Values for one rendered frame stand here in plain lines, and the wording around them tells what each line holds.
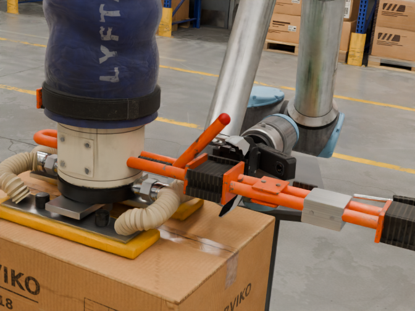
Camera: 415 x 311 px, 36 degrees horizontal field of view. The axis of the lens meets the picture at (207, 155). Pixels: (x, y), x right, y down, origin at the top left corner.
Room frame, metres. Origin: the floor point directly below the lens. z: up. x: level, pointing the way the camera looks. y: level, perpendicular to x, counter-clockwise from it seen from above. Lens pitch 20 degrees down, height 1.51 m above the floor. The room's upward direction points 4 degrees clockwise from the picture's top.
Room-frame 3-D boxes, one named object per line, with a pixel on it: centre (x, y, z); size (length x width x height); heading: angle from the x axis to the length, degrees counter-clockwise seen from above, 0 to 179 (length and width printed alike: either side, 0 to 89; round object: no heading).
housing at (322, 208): (1.02, -0.21, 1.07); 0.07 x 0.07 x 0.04; 66
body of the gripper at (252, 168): (1.23, -0.07, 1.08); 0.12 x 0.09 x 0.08; 156
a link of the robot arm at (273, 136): (1.31, -0.11, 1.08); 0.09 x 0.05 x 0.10; 66
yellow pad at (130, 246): (1.12, 0.25, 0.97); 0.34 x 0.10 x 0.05; 66
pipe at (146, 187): (1.21, 0.21, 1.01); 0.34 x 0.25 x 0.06; 66
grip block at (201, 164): (1.11, -0.02, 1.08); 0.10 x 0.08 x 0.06; 156
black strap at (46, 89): (1.21, 0.21, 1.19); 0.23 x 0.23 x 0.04
